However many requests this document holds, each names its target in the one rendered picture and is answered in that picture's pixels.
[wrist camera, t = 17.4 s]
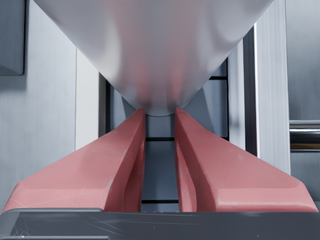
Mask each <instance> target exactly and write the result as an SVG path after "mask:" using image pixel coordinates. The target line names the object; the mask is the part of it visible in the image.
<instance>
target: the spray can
mask: <svg viewBox="0 0 320 240"><path fill-rule="evenodd" d="M33 1H34V2H35V3H36V4H37V5H38V6H39V7H40V8H41V9H42V10H43V12H44V13H45V14H46V15H47V16H48V17H49V18H50V19H51V20H52V21H53V22H54V23H55V25H56V26H57V27H58V28H59V29H60V30H61V31H62V32H63V33H64V34H65V35H66V36H67V38H68V39H69V40H70V41H71V42H72V43H73V44H74V45H75V46H76V47H77V48H78V49H79V51H80V52H81V53H82V54H83V55H84V56H85V57H86V58H87V59H88V60H89V61H90V62H91V64H92V65H93V66H94V67H95V68H96V69H97V70H98V71H99V72H100V73H101V74H102V75H103V77H104V78H105V79H106V80H107V81H108V82H109V83H110V84H111V85H112V86H113V87H114V88H115V90H116V91H117V92H118V93H119V94H120V95H121V96H122V97H123V98H124V99H125V101H126V102H127V103H128V104H129V105H130V106H131V107H132V108H133V109H135V110H137V109H138V108H144V109H145V115H147V116H152V117H166V116H170V115H173V114H175V108H182V109H184V108H185V107H187V106H188V105H189V104H190V102H191V101H192V100H193V98H194V97H195V95H196V94H197V93H198V92H199V91H200V89H201V88H202V87H203V86H204V84H205V83H206V82H207V81H208V80H209V78H210V77H211V76H212V75H213V73H214V72H215V71H216V70H217V69H218V67H219V66H220V65H221V64H222V63H223V62H224V60H225V59H226V58H227V57H228V56H229V54H230V53H231V52H232V51H233V50H234V48H235V47H236V46H237V45H238V43H239V42H240V41H241V40H242V39H243V37H244V36H245V35H246V34H247V33H248V31H249V30H250V29H251V28H252V26H253V25H254V24H255V23H256V22H257V20H258V19H259V18H260V17H261V16H262V14H263V13H264V12H265V11H266V9H267V8H268V7H269V6H270V5H271V4H272V3H273V1H274V0H33Z"/></svg>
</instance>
